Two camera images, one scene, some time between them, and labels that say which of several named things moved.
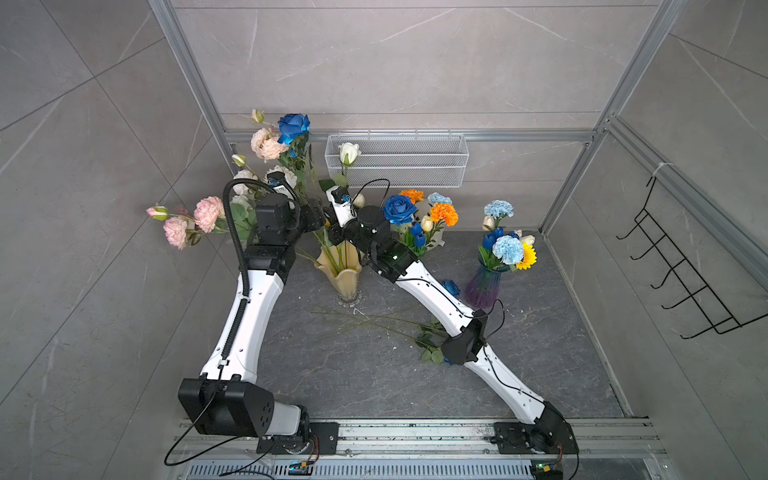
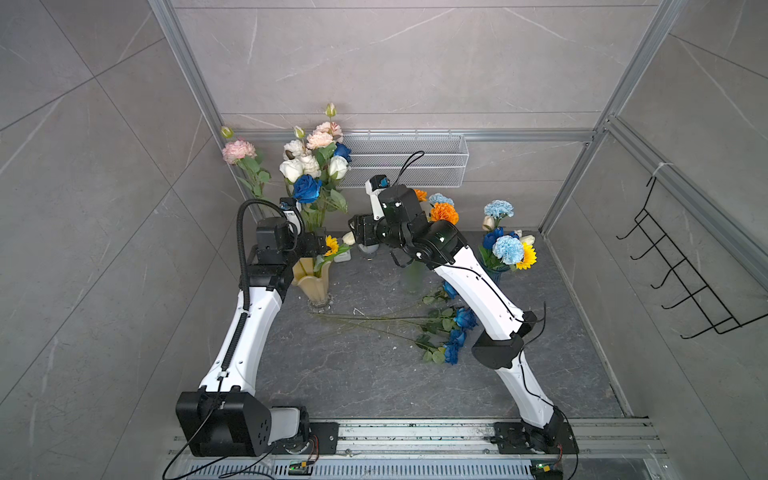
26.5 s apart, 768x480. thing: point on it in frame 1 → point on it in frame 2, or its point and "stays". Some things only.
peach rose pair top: [266, 145] → [323, 135]
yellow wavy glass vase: [343, 263] → [315, 287]
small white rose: [242, 188] → [295, 146]
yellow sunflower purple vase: [529, 257] stays
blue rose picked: [451, 286] stays
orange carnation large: [440, 211] stays
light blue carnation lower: [509, 249] stays
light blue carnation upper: [499, 208] stays
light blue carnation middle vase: [436, 197] stays
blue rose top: [292, 126] → [342, 150]
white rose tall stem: [348, 154] → [338, 166]
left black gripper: [310, 216] → [305, 242]
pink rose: [206, 212] → [236, 150]
